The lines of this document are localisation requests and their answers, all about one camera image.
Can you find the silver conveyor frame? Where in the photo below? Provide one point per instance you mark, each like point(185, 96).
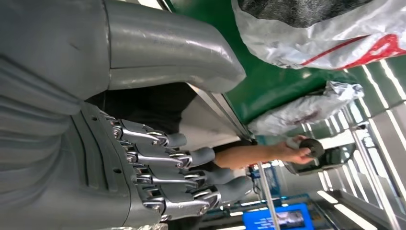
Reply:
point(206, 123)

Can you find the thin metal pole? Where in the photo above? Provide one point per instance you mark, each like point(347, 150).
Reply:
point(268, 196)
point(372, 171)

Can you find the green conveyor belt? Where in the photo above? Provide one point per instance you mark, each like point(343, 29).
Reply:
point(269, 85)

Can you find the blue display screen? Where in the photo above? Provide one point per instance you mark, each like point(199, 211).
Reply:
point(272, 220)

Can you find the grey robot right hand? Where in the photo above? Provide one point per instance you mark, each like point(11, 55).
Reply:
point(95, 47)

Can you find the crumpled grey parcel bag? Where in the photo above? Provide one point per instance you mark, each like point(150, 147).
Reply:
point(301, 111)

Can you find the person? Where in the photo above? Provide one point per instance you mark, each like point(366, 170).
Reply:
point(152, 108)

